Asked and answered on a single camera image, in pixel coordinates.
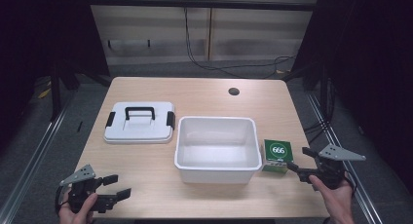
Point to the metal floor rail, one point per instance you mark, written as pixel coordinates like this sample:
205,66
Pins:
344,172
29,159

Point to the black horizontal frame bar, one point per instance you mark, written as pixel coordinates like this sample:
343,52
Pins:
195,3

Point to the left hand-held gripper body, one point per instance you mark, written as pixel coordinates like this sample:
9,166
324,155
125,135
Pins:
81,185

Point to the white plastic storage bin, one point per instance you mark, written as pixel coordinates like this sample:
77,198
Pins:
217,149

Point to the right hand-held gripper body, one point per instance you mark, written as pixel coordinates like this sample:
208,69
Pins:
331,168

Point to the person's right hand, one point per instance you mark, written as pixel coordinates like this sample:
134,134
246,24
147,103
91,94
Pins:
336,201

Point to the small black floor item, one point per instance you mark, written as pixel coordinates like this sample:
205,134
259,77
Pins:
79,126

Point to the yellow tape strip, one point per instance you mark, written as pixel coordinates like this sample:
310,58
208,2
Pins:
44,93

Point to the green cardboard box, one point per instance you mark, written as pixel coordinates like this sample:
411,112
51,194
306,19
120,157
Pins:
277,152

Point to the black curtain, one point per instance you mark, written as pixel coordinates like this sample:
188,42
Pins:
373,71
39,32

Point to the person's left hand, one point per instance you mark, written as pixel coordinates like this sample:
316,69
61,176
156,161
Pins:
76,216

